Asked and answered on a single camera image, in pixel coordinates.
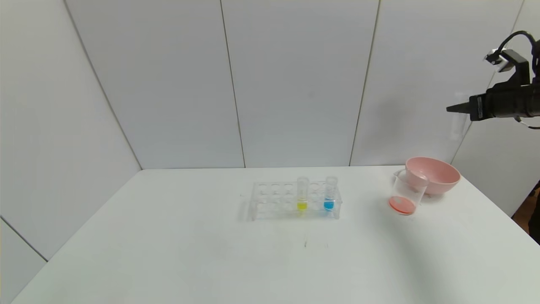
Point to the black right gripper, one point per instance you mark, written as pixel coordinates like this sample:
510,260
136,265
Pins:
478,107

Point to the test tube with red pigment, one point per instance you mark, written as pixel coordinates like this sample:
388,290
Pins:
459,126

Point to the test tube with yellow pigment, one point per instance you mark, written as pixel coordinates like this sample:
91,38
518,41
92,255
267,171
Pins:
302,206

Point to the clear glass beaker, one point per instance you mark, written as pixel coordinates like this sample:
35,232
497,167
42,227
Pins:
404,204

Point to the test tube with blue pigment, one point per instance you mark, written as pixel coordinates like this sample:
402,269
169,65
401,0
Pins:
328,205

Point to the clear plastic test tube rack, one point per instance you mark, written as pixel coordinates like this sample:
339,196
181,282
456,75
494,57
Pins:
276,207

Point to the pink bowl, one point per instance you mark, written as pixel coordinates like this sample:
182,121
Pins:
438,177

